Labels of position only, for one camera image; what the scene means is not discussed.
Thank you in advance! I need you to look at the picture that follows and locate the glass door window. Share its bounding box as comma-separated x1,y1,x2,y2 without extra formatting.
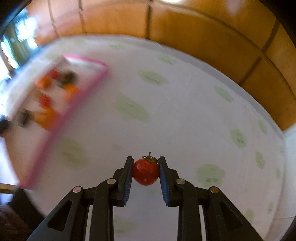
1,9,39,78

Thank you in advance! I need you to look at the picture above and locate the small orange tangerine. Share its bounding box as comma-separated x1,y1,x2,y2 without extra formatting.
64,83,80,102

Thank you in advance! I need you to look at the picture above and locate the small green-brown fruit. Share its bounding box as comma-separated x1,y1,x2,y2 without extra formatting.
17,109,31,127

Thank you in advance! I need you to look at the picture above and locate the orange with long stem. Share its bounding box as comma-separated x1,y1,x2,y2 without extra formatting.
33,108,58,130

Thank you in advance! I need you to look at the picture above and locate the red tomato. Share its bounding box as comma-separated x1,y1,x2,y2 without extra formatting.
48,69,62,80
38,93,52,108
132,152,160,186

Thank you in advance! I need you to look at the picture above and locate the white cloud-print tablecloth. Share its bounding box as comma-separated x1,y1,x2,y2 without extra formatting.
1,36,285,238

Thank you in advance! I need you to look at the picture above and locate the wooden wall cabinet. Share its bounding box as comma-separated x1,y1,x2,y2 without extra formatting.
27,0,295,131

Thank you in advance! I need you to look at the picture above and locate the orange with stem top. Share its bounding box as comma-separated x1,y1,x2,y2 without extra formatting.
35,76,52,90

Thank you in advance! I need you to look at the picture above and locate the pink cardboard tray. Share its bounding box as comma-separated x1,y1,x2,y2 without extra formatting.
4,55,109,189

